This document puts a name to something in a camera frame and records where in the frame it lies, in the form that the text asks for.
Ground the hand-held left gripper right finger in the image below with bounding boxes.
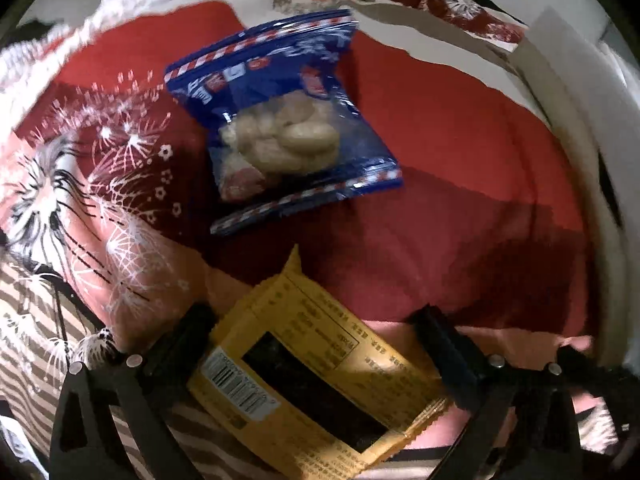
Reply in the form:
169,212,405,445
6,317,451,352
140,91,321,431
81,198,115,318
406,304,582,480

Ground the red printed blanket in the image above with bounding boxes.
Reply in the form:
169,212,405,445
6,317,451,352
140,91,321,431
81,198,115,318
0,0,603,480

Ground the yellow snack packet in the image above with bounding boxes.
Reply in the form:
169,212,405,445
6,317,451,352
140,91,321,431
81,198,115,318
187,244,449,479

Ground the blue nut snack packet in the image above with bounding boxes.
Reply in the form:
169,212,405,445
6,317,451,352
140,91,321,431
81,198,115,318
164,8,404,237

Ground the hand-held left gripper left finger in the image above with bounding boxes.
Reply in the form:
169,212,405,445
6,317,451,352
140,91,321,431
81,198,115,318
49,303,217,480

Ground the white foam box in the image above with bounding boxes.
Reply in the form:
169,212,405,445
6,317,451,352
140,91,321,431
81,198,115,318
500,5,640,366

